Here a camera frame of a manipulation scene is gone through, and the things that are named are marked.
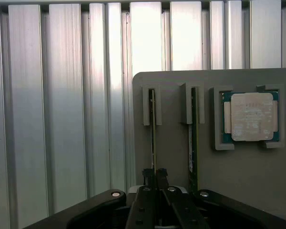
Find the grey parts rack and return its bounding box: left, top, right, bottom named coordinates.
left=132, top=68, right=286, bottom=225

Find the CPU with silver lid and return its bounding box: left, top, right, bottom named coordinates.
left=220, top=90, right=281, bottom=144

